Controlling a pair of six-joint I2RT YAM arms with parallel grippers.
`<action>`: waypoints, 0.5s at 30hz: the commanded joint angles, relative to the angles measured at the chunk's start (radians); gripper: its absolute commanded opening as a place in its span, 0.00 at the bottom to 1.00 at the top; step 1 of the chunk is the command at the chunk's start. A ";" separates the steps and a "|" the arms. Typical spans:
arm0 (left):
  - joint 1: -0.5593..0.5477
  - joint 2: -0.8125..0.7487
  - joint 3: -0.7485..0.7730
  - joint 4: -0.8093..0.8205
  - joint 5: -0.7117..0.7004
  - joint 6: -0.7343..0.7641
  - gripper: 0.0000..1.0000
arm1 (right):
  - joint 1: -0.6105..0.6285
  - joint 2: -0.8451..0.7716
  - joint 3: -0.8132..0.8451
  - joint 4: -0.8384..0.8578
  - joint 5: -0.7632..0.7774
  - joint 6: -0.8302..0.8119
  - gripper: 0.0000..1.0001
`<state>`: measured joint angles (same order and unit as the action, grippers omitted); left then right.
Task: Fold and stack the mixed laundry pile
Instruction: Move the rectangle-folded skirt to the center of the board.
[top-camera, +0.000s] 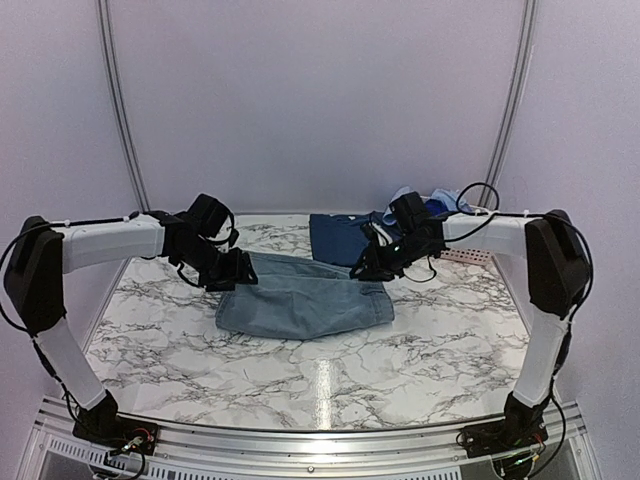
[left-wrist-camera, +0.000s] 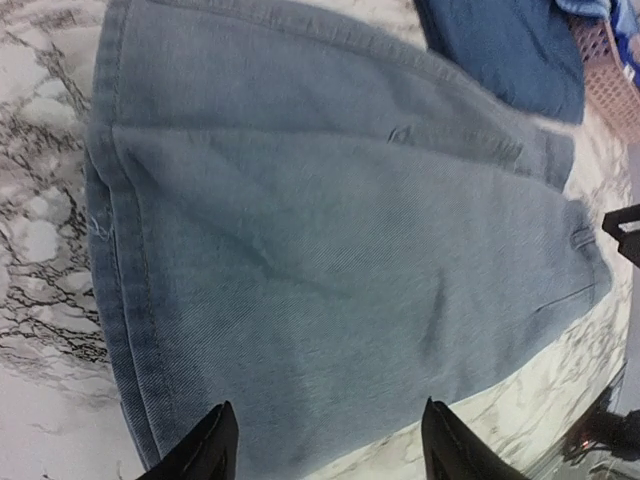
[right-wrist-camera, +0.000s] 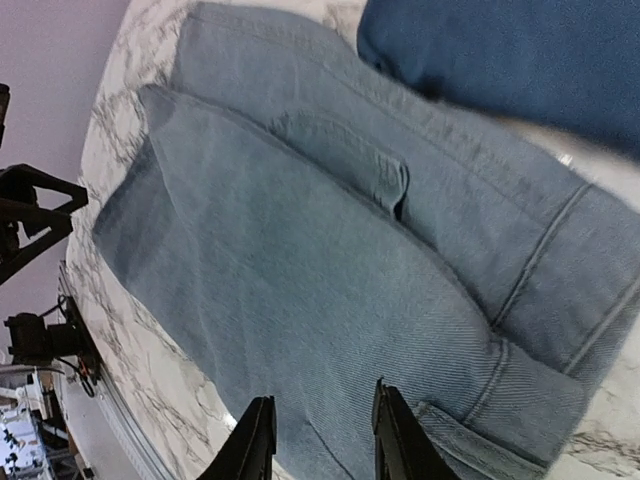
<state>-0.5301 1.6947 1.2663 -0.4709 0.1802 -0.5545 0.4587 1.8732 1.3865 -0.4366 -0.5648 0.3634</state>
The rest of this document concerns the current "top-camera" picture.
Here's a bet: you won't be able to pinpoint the aluminium corner post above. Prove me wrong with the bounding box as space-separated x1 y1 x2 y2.
96 0 151 211
486 0 539 186

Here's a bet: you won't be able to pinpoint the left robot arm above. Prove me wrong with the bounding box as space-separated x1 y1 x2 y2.
1 194 258 445

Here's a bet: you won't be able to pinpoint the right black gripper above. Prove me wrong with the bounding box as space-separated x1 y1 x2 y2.
350 233 433 281

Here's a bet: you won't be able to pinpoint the royal blue printed garment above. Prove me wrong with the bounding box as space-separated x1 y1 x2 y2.
424 198 448 216

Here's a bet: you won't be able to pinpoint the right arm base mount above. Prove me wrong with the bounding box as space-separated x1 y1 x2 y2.
456 419 548 458

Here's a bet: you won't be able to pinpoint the right aluminium corner post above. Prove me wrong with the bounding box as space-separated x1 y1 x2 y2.
486 0 539 186

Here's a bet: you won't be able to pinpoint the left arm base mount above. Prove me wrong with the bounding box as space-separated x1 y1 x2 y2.
73 409 159 455

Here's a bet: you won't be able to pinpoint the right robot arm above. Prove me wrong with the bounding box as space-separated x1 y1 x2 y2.
350 192 593 448

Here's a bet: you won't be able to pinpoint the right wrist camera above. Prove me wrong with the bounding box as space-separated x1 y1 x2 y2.
360 222 394 246

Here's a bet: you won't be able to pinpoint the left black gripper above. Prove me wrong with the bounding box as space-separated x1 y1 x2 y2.
176 238 257 292

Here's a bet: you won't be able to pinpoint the light blue cloth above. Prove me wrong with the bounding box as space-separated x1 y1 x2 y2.
382 185 414 226

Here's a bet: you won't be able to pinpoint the pink plastic laundry basket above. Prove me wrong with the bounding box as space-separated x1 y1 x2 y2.
440 248 493 266

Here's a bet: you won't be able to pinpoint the left aluminium corner post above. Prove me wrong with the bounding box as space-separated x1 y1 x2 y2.
96 0 151 211

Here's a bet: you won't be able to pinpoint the dark blue t-shirt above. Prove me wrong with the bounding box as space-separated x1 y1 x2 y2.
309 211 401 267

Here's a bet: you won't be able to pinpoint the light blue denim jeans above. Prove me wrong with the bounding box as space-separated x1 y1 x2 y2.
215 252 395 341

